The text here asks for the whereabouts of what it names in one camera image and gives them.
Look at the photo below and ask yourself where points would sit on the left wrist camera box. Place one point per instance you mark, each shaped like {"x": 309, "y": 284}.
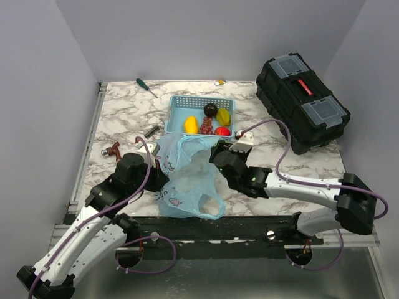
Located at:
{"x": 152, "y": 147}

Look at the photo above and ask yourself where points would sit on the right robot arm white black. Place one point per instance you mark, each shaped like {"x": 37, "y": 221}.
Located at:
{"x": 345, "y": 203}

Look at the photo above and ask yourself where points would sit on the green handled screwdriver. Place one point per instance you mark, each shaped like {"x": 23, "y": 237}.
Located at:
{"x": 144, "y": 86}

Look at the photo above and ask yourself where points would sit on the red fake fruit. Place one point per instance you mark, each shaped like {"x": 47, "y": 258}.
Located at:
{"x": 222, "y": 131}

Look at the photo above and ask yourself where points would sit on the brown metal faucet tap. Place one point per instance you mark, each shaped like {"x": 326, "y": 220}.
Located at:
{"x": 112, "y": 151}

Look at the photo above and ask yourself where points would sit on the dark purple fake mangosteen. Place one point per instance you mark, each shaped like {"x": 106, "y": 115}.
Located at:
{"x": 210, "y": 110}

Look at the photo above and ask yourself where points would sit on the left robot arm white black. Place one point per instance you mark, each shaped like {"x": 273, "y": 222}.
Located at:
{"x": 81, "y": 224}

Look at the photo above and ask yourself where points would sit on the small yellow white object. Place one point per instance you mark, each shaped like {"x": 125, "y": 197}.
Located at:
{"x": 220, "y": 82}

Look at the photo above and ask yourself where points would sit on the aluminium frame rail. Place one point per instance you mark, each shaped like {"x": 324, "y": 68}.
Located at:
{"x": 73, "y": 205}

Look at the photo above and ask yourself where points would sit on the red fake grapes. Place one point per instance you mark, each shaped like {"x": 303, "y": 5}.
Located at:
{"x": 206, "y": 127}

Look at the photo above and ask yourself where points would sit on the yellow fake starfruit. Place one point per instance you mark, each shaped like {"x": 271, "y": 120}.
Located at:
{"x": 224, "y": 117}

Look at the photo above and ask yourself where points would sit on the light blue plastic basket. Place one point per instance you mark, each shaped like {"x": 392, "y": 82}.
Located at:
{"x": 182, "y": 106}

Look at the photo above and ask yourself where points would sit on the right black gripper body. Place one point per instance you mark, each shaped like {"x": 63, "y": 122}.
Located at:
{"x": 224, "y": 146}

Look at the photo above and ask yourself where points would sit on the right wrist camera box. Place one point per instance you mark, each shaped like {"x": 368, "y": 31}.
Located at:
{"x": 244, "y": 142}

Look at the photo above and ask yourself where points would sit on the black plastic toolbox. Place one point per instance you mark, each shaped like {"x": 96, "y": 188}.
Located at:
{"x": 293, "y": 93}

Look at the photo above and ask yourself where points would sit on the light blue plastic bag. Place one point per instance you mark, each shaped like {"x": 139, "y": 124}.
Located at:
{"x": 191, "y": 189}

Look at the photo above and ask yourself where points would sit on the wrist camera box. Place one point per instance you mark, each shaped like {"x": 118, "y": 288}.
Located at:
{"x": 244, "y": 142}
{"x": 152, "y": 147}

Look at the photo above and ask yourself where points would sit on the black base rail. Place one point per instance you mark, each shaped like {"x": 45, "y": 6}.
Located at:
{"x": 158, "y": 238}

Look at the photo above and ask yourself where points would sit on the yellow fake lemon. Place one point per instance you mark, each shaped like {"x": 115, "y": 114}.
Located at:
{"x": 191, "y": 125}

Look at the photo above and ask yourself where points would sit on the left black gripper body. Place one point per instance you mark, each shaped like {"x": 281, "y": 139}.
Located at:
{"x": 154, "y": 182}

